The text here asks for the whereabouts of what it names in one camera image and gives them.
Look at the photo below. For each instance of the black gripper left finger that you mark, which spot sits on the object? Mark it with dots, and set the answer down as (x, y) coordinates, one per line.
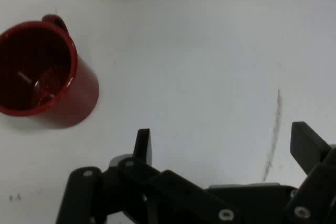
(123, 182)

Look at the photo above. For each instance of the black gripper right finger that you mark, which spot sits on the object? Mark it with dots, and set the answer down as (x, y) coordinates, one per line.
(315, 171)

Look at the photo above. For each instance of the red enamel mug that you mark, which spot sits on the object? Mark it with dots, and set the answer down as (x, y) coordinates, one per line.
(78, 98)

